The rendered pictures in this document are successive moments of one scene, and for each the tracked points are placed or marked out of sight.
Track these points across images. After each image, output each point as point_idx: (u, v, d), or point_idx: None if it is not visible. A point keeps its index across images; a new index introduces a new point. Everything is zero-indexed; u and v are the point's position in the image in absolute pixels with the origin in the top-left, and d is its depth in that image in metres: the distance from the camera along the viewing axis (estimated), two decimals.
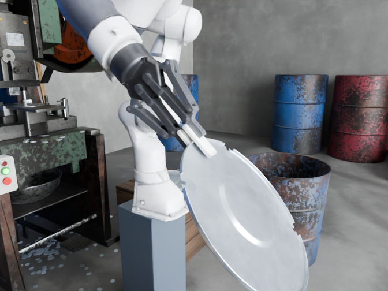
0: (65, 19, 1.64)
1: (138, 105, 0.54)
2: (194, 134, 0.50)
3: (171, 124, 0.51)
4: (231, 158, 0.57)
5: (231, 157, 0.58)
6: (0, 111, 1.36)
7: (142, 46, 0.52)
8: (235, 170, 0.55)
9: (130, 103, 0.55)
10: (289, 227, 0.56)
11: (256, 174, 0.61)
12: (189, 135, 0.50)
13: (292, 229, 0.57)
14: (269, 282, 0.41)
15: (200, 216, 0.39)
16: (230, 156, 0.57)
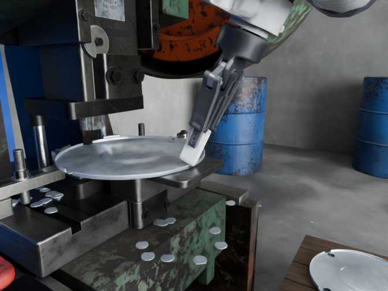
0: None
1: None
2: (204, 141, 0.52)
3: (209, 122, 0.49)
4: (179, 163, 0.54)
5: (180, 164, 0.54)
6: None
7: None
8: (166, 161, 0.55)
9: (219, 73, 0.42)
10: (79, 171, 0.50)
11: (148, 174, 0.49)
12: (205, 142, 0.51)
13: (74, 172, 0.50)
14: (96, 145, 0.67)
15: (153, 139, 0.72)
16: (181, 163, 0.54)
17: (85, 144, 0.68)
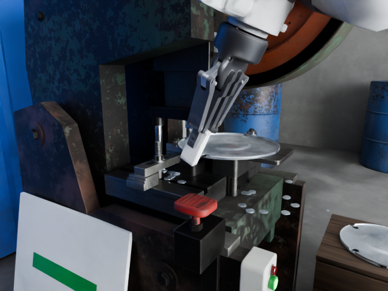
0: None
1: (213, 83, 0.43)
2: (204, 141, 0.52)
3: (208, 123, 0.49)
4: (244, 137, 0.96)
5: (245, 137, 0.96)
6: (180, 154, 0.87)
7: None
8: (241, 139, 0.93)
9: (213, 73, 0.41)
10: (270, 150, 0.80)
11: (265, 141, 0.91)
12: (205, 142, 0.51)
13: (272, 152, 0.79)
14: None
15: (184, 142, 0.88)
16: (243, 137, 0.96)
17: (203, 157, 0.74)
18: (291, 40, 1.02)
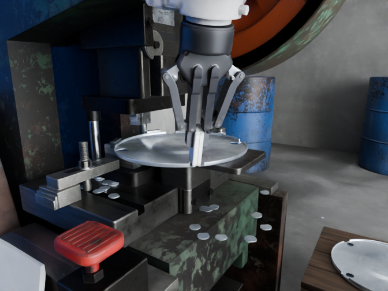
0: None
1: (177, 79, 0.44)
2: (202, 142, 0.50)
3: (196, 122, 0.48)
4: None
5: None
6: (120, 158, 0.67)
7: None
8: (141, 148, 0.65)
9: (170, 68, 0.43)
10: (171, 134, 0.78)
11: (130, 141, 0.71)
12: (199, 142, 0.50)
13: (172, 134, 0.79)
14: None
15: (218, 160, 0.56)
16: None
17: (241, 142, 0.70)
18: None
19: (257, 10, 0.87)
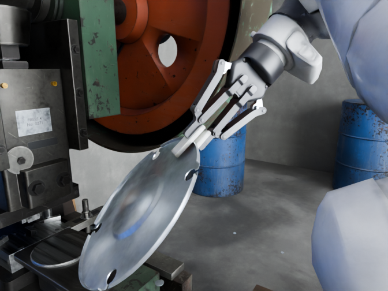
0: None
1: (250, 105, 0.54)
2: (189, 131, 0.52)
3: (212, 123, 0.53)
4: None
5: None
6: (2, 260, 0.67)
7: (250, 45, 0.51)
8: (119, 251, 0.45)
9: (260, 103, 0.54)
10: None
11: (89, 275, 0.47)
12: None
13: None
14: None
15: (190, 155, 0.48)
16: None
17: (156, 150, 0.62)
18: (172, 99, 0.82)
19: None
